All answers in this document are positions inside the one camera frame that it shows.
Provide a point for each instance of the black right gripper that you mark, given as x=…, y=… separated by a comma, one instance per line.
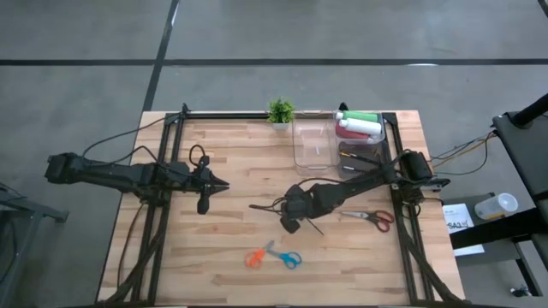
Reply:
x=306, y=203

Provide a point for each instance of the clear plastic bin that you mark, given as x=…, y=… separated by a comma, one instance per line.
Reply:
x=314, y=141

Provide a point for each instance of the white paint bottle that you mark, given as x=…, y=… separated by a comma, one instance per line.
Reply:
x=361, y=126

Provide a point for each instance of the white paper sheet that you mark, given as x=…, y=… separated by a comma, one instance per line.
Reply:
x=460, y=214

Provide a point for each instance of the small potted green plant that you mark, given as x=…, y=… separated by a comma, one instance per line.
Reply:
x=280, y=112

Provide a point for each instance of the clear plastic jar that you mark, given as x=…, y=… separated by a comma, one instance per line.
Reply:
x=496, y=206

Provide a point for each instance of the black side cart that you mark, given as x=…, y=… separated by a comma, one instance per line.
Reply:
x=522, y=154

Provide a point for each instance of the grey metal stand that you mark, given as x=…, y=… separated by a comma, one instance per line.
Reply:
x=25, y=207

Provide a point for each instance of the green paint bottle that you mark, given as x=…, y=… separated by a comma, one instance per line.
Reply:
x=364, y=116

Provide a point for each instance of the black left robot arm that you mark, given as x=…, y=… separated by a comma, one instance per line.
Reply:
x=107, y=173

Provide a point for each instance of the small black floor object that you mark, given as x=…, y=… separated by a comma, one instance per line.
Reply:
x=520, y=292

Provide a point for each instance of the grey translucent plastic bin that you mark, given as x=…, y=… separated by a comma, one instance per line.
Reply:
x=364, y=147

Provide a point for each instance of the red paint bottle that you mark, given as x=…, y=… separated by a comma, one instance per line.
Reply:
x=347, y=133

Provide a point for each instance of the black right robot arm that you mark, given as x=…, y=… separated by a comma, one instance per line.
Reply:
x=355, y=184

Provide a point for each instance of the black aluminium rig frame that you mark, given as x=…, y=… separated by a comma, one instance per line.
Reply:
x=222, y=115

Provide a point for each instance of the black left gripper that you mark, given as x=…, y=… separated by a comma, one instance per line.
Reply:
x=182, y=177

